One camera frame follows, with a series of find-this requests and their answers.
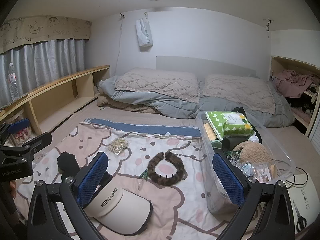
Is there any person's left hand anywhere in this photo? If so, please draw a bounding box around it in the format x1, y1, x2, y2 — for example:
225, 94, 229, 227
7, 180, 18, 196

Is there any pink packet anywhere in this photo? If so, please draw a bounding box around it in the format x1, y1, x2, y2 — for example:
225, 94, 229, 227
252, 164, 275, 183

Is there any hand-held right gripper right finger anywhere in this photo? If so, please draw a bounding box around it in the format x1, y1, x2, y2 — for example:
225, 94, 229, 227
212, 152, 296, 240

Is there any small wooden box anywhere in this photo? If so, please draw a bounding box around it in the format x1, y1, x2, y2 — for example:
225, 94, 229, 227
204, 123, 217, 140

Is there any white hanging paper bag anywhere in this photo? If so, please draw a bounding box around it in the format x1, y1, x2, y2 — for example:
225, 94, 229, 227
136, 17, 153, 52

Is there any white sun visor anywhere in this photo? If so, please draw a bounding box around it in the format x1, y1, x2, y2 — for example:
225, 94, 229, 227
82, 187, 153, 235

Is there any white slatted closet door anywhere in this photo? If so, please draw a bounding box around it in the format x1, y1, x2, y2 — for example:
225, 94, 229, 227
309, 122, 320, 155

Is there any grey curtain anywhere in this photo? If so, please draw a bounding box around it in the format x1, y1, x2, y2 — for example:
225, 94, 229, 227
0, 39, 85, 105

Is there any pile of silver clips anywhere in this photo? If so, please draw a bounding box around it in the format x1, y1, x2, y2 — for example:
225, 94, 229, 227
234, 160, 253, 175

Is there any clear water bottle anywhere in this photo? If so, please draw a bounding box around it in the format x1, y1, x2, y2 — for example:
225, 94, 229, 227
8, 62, 19, 102

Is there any clear plastic storage box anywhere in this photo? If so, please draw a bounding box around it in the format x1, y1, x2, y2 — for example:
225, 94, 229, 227
196, 111, 295, 214

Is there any white bag with scissors print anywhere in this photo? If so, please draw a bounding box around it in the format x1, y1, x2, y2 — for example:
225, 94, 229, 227
285, 172, 320, 233

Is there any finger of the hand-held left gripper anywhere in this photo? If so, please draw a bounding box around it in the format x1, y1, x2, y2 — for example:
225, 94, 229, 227
0, 119, 31, 143
15, 132, 53, 157

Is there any bag of gold hair ties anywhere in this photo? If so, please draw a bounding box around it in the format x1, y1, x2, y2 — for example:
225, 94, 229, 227
107, 137, 129, 155

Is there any wall hook with black cord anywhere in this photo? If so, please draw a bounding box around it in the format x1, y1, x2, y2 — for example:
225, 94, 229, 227
264, 19, 272, 39

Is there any green dotted tissue pack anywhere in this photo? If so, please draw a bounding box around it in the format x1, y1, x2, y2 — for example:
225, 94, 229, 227
205, 111, 254, 140

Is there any wooden shelf unit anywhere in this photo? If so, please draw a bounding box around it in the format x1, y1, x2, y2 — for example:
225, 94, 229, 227
0, 65, 110, 135

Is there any grey duvet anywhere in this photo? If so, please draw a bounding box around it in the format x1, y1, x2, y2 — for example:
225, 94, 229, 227
99, 76, 297, 128

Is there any black cable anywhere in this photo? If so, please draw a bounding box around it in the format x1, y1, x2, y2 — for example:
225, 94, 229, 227
285, 166, 309, 188

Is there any green clip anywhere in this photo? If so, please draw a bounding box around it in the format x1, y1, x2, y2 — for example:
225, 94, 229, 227
139, 169, 149, 189

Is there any beige textured pillow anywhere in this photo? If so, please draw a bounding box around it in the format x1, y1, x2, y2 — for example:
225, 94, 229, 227
114, 67, 200, 103
203, 74, 275, 115

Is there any beige plush toy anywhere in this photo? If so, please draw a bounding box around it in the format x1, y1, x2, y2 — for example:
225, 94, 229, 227
232, 141, 273, 167

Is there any pile of pink clothes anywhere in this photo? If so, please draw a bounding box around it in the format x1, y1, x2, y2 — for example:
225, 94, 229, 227
272, 69, 320, 98

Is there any beige cartoon valance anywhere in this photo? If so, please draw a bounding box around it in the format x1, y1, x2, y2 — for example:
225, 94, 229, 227
0, 15, 92, 54

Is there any pink bear printed blanket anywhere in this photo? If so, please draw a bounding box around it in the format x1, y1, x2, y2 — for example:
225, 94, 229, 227
15, 117, 250, 240

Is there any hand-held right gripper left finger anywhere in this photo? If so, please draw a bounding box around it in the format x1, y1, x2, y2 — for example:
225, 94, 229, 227
27, 151, 109, 240

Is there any black knit hat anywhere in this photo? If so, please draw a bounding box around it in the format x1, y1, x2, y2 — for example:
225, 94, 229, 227
57, 152, 80, 178

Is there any beige folded blanket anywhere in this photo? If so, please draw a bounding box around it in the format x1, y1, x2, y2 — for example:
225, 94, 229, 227
97, 94, 160, 113

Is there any brown furry headband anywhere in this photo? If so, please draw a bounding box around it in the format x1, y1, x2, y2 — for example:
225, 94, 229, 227
147, 152, 185, 186

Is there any clear plastic jar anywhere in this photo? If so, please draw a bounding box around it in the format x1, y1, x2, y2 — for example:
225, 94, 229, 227
10, 119, 32, 146

